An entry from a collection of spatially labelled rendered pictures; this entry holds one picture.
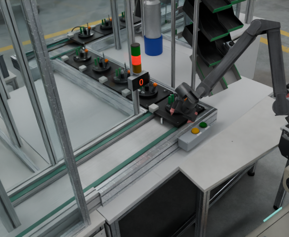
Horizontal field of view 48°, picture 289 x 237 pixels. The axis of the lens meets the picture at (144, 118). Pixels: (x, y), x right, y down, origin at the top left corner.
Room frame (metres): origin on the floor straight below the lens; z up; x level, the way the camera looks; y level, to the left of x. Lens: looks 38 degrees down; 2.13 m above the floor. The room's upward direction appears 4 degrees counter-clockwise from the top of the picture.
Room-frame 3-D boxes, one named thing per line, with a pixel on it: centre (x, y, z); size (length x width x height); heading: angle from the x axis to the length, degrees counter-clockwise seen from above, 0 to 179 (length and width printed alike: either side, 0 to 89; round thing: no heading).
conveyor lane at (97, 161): (1.41, 0.04, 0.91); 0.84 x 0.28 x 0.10; 131
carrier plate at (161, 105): (1.59, -0.20, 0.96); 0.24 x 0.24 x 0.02; 41
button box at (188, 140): (1.37, -0.28, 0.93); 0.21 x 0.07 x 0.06; 131
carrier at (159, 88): (1.78, -0.03, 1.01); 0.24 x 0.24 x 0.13; 41
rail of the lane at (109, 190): (1.29, -0.09, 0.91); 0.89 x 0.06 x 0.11; 131
